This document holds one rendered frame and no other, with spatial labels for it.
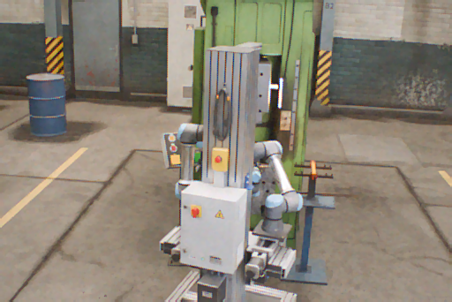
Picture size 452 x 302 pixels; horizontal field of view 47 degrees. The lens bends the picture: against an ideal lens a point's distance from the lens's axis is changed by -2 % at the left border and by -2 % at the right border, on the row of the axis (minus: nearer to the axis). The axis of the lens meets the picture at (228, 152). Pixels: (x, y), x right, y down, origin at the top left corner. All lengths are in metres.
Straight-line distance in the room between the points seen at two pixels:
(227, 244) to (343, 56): 7.69
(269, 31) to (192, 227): 1.99
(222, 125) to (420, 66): 7.94
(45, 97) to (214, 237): 5.75
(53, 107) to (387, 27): 6.15
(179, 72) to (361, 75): 3.46
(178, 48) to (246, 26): 5.44
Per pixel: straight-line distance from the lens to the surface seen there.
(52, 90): 8.51
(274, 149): 3.74
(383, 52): 10.57
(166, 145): 4.33
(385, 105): 10.76
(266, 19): 4.50
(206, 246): 3.19
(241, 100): 3.04
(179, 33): 9.84
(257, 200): 4.66
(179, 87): 9.98
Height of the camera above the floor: 2.41
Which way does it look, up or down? 18 degrees down
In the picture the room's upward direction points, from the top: 2 degrees clockwise
